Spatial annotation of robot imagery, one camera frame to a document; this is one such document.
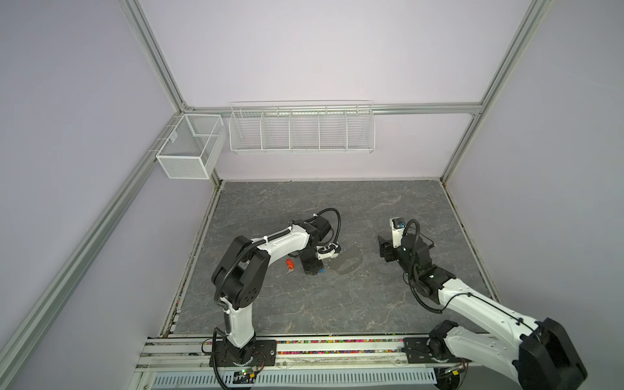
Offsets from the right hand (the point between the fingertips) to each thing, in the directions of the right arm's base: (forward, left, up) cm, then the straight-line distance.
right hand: (391, 236), depth 83 cm
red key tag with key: (-4, +37, -14) cm, 39 cm away
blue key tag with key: (-9, +24, -9) cm, 27 cm away
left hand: (-6, +28, -12) cm, 31 cm away
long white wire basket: (+43, +32, +16) cm, 56 cm away
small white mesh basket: (+36, +77, +11) cm, 86 cm away
